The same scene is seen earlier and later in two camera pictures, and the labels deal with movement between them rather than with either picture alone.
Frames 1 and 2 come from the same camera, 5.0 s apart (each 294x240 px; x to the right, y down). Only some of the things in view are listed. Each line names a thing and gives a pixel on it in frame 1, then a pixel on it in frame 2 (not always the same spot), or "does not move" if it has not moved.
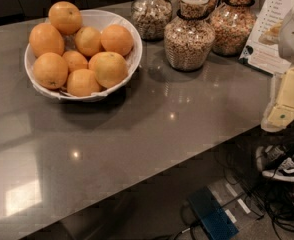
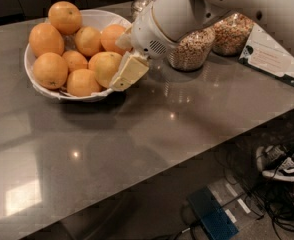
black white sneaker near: (285, 172) does not move
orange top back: (65, 17) does not move
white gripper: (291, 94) -> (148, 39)
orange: (110, 69) does not move
